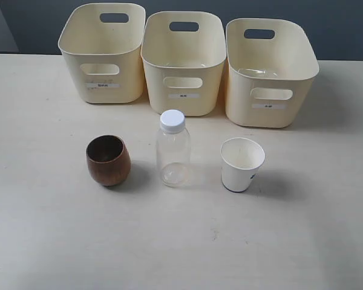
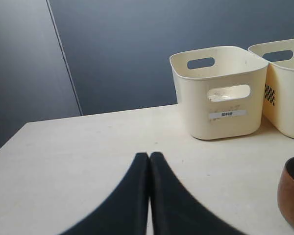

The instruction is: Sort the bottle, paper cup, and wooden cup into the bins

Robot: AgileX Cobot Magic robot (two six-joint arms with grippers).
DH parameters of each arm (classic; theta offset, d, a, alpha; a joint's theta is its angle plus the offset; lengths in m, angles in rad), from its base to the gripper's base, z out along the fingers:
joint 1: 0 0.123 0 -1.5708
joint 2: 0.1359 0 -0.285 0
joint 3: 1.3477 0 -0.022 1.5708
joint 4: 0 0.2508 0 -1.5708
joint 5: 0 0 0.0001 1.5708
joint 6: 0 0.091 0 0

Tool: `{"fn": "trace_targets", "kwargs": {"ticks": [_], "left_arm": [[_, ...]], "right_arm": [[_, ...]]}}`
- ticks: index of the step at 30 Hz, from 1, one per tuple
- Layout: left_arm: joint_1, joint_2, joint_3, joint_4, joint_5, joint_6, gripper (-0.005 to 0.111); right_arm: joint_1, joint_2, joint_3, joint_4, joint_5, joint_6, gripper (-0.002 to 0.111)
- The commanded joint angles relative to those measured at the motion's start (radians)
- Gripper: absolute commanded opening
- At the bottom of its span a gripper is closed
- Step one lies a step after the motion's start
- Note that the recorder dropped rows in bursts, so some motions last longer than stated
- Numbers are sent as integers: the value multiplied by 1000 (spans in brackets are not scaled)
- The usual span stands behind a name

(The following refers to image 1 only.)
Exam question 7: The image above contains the left cream plastic bin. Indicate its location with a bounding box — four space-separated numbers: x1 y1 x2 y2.
57 3 146 104

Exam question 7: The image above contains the cream plastic bin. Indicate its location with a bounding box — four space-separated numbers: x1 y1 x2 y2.
57 3 146 104
141 11 226 116
225 18 319 128

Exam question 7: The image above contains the brown wooden cup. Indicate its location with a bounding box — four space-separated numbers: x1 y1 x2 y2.
86 135 131 186

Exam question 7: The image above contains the middle cream plastic bin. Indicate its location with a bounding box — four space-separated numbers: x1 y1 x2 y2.
141 11 226 116

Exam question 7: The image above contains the clear plastic bottle white cap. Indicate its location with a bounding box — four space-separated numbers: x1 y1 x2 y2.
156 109 191 187

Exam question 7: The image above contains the white paper cup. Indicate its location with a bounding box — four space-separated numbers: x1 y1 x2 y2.
220 137 266 192

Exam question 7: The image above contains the right cream plastic bin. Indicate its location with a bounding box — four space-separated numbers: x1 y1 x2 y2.
225 18 319 128

